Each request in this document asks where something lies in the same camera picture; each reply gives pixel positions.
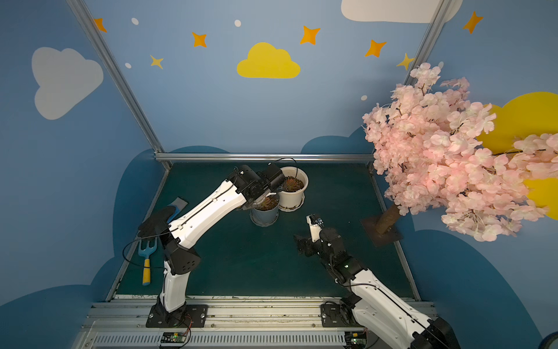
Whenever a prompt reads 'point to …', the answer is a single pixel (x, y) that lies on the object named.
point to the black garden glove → (157, 223)
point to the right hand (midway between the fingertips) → (308, 229)
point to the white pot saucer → (291, 209)
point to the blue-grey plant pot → (267, 212)
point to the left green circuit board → (173, 337)
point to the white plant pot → (293, 199)
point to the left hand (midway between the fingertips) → (243, 186)
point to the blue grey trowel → (179, 205)
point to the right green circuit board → (355, 339)
